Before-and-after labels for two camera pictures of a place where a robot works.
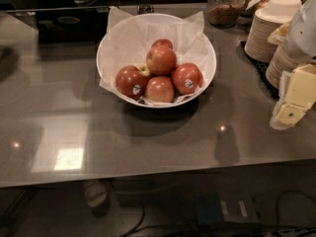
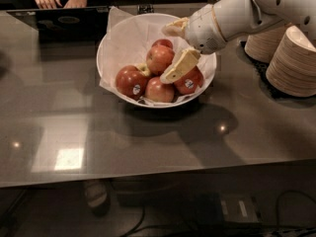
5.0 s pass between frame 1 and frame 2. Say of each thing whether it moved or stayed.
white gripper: moved
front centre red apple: stayed
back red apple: stayed
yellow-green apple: stayed
